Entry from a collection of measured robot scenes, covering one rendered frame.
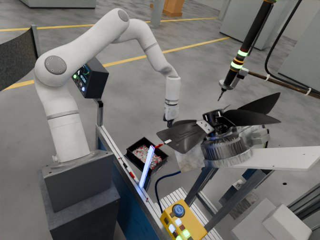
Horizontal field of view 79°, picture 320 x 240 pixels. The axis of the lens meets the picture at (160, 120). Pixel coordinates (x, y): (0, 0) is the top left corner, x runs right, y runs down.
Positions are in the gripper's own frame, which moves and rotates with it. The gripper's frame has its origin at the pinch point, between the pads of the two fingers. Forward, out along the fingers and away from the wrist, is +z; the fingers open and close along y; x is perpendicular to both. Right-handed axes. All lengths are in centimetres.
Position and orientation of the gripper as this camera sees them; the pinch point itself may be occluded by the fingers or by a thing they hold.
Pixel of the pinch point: (169, 124)
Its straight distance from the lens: 125.9
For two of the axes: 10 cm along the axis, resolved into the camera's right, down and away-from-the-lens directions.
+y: 8.0, -2.4, 5.6
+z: -0.5, 8.9, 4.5
